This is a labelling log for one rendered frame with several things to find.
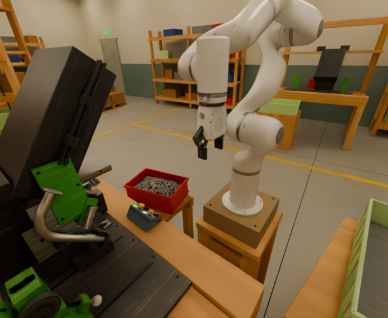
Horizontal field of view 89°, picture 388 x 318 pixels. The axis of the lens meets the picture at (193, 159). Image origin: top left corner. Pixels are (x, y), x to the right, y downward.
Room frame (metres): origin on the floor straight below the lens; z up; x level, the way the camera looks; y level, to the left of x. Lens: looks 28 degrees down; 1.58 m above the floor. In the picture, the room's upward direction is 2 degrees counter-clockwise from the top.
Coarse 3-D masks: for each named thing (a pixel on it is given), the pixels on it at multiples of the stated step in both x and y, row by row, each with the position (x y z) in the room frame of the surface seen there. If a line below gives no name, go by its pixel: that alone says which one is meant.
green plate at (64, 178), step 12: (36, 168) 0.54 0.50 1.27; (48, 168) 0.56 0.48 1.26; (60, 168) 0.58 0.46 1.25; (72, 168) 0.61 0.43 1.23; (36, 180) 0.53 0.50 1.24; (48, 180) 0.54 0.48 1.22; (60, 180) 0.57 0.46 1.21; (72, 180) 0.59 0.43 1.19; (72, 192) 0.57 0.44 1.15; (84, 192) 0.59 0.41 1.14; (60, 204) 0.53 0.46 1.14; (72, 204) 0.55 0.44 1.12; (84, 204) 0.57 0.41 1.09; (60, 216) 0.51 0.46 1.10; (72, 216) 0.53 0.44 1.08
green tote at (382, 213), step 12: (372, 204) 0.70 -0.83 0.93; (384, 204) 0.68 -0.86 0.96; (372, 216) 0.69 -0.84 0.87; (384, 216) 0.66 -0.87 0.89; (360, 228) 0.62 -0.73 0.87; (360, 240) 0.53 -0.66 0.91; (360, 252) 0.44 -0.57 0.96; (360, 264) 0.40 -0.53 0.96; (348, 276) 0.43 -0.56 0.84; (360, 276) 0.36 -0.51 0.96; (348, 288) 0.37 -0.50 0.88; (348, 300) 0.33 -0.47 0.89; (348, 312) 0.28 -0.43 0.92
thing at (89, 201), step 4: (88, 200) 0.59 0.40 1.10; (92, 200) 0.59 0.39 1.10; (96, 200) 0.60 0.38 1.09; (88, 204) 0.58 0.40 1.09; (92, 204) 0.59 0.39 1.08; (96, 204) 0.59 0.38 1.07; (84, 208) 0.56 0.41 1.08; (84, 212) 0.56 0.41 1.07; (80, 216) 0.55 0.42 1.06; (84, 216) 0.55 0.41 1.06; (80, 220) 0.54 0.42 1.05; (80, 224) 0.53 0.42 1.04
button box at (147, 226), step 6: (132, 210) 0.70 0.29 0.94; (138, 210) 0.69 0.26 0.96; (144, 210) 0.70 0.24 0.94; (132, 216) 0.68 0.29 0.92; (138, 216) 0.67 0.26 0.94; (144, 216) 0.65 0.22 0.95; (156, 216) 0.67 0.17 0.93; (138, 222) 0.65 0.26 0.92; (144, 222) 0.63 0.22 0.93; (150, 222) 0.63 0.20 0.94; (156, 222) 0.65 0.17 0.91; (144, 228) 0.62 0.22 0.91; (150, 228) 0.62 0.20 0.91
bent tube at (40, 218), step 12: (48, 192) 0.51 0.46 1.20; (60, 192) 0.52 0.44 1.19; (48, 204) 0.49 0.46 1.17; (36, 216) 0.46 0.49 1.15; (36, 228) 0.44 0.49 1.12; (48, 228) 0.46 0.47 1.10; (48, 240) 0.44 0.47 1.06; (60, 240) 0.45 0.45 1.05; (72, 240) 0.47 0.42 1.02; (84, 240) 0.49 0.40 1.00; (96, 240) 0.51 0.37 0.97
